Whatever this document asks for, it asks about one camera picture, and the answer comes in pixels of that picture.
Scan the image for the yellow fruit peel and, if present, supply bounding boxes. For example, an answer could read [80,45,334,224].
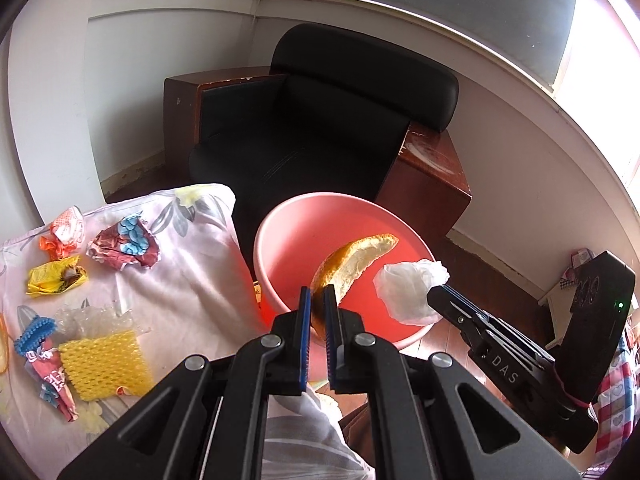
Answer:
[310,233,400,336]

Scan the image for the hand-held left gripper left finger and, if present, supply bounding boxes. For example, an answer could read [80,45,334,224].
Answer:
[57,286,313,480]

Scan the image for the small white stool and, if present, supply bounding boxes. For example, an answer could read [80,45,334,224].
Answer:
[537,280,576,348]

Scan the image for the orange white wrapper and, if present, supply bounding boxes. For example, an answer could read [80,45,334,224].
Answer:
[39,206,87,261]

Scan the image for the yellow crumpled wrapper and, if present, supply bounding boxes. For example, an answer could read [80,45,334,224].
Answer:
[26,256,90,298]

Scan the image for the yellow foam fruit net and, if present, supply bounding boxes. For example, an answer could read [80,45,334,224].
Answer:
[58,329,156,402]

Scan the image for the white plastic bag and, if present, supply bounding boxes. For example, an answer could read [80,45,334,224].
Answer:
[374,259,451,325]

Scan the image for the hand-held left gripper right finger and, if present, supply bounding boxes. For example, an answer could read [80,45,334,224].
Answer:
[322,285,583,480]

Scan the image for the red wrapper with blue fringe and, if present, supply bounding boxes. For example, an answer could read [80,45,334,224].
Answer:
[14,316,80,423]

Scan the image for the pink plastic bucket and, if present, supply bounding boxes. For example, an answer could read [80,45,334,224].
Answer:
[253,191,445,347]

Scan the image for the pink floral bedsheet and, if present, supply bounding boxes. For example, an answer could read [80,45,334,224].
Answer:
[0,183,376,480]

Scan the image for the clear plastic wrap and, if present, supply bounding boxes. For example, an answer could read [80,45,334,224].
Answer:
[52,302,153,341]

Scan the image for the red plaid cloth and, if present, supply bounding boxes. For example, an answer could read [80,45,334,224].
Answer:
[590,330,640,476]

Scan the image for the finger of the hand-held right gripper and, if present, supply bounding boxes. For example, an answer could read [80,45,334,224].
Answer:
[426,285,493,356]
[442,284,556,361]

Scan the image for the black leather armchair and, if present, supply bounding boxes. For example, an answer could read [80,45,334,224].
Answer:
[163,23,472,261]

